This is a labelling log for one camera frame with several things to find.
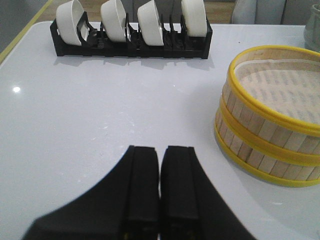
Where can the bamboo steamer tray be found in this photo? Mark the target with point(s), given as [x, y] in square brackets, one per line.
[274, 127]
[263, 159]

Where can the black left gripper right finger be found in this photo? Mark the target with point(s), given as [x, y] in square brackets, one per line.
[191, 207]

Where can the white bowl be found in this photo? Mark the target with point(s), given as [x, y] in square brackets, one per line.
[150, 25]
[113, 18]
[68, 16]
[194, 15]

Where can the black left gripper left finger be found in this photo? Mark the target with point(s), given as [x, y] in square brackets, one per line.
[124, 205]

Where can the black dish rack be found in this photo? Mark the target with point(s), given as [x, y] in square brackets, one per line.
[176, 44]

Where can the right grey chair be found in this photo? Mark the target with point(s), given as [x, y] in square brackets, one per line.
[272, 12]

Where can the left tray liner paper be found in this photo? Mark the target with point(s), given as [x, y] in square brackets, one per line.
[288, 86]

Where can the grey chair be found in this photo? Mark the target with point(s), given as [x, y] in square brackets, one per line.
[131, 6]
[272, 12]

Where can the left grey chair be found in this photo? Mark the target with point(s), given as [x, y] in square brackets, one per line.
[131, 6]

